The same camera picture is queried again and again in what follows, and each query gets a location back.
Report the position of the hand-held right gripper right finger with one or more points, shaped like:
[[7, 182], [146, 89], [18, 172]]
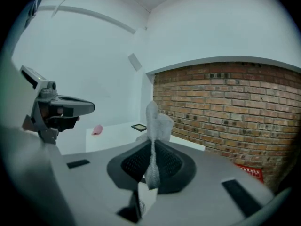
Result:
[[207, 196]]

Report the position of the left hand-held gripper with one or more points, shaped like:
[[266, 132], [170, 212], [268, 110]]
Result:
[[45, 131]]

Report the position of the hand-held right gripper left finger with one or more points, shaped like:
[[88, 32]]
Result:
[[98, 189]]

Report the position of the black frame tan picture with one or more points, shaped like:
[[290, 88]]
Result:
[[139, 127]]

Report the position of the grey wiping cloth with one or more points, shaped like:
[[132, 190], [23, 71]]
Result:
[[157, 126]]

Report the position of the person's left hand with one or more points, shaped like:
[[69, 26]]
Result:
[[44, 110]]

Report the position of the pink cloth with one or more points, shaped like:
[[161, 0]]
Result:
[[97, 130]]

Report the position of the white table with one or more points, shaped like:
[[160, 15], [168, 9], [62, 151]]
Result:
[[113, 139]]

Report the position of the red fire extinguisher box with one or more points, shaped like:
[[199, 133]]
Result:
[[250, 172]]

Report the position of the grey wall panel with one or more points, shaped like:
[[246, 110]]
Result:
[[135, 62]]

